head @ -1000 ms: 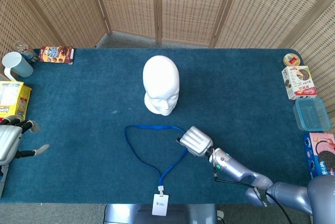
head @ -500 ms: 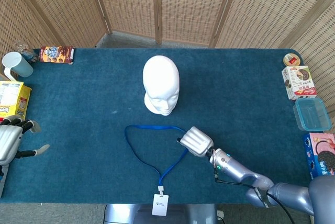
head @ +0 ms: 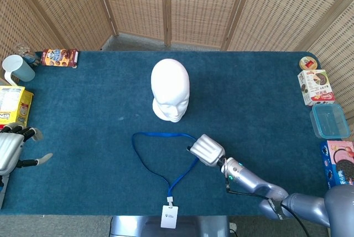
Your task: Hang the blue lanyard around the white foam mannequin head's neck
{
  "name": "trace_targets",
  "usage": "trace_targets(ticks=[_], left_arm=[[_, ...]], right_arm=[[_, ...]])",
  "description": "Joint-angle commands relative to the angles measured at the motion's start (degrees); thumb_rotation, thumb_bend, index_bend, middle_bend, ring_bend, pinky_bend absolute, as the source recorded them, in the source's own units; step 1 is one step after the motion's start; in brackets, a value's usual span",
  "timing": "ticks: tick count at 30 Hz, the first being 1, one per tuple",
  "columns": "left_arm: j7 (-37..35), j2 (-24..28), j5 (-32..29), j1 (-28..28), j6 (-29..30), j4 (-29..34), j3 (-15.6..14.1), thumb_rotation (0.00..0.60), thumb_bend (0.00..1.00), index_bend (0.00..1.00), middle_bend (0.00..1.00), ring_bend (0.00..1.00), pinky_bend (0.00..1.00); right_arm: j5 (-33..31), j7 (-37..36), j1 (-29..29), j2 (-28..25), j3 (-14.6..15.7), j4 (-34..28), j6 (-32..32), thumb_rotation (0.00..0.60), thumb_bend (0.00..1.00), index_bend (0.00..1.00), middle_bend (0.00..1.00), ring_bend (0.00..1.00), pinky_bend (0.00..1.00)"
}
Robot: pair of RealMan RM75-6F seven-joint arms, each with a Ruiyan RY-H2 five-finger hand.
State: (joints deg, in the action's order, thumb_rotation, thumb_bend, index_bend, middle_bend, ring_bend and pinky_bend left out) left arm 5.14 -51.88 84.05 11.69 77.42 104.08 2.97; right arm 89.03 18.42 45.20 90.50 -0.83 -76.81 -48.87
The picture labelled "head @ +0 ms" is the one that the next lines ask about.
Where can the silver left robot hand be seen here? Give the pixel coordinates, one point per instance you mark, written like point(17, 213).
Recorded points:
point(9, 148)

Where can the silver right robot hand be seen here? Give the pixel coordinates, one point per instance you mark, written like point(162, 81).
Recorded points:
point(207, 149)

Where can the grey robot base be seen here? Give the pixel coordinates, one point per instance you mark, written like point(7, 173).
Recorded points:
point(171, 230)

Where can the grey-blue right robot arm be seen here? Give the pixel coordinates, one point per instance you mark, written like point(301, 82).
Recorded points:
point(249, 177)

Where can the white foam mannequin head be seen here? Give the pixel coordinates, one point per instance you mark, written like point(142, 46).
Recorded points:
point(170, 87)

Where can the yellow food box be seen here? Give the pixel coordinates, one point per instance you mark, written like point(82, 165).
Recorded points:
point(13, 104)

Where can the white and blue pitcher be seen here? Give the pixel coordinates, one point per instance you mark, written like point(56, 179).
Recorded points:
point(22, 69)

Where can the teal table cloth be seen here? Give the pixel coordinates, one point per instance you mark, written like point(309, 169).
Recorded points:
point(96, 151)

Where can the clear glass cup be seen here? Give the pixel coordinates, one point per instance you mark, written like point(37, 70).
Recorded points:
point(23, 50)

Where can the brown cookie box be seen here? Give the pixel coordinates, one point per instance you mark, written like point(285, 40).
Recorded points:
point(58, 57)

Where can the white chocolate snack box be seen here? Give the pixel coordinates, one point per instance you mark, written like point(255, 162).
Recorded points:
point(315, 87)

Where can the clear blue-rimmed plastic container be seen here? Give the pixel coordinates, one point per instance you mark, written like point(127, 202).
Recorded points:
point(329, 120)

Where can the blue and pink cookie box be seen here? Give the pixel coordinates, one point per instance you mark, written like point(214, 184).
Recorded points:
point(337, 159)

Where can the small round orange tin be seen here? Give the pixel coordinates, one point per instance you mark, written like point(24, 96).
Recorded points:
point(308, 63)

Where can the rattan folding screen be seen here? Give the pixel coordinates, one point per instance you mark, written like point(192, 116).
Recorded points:
point(138, 4)

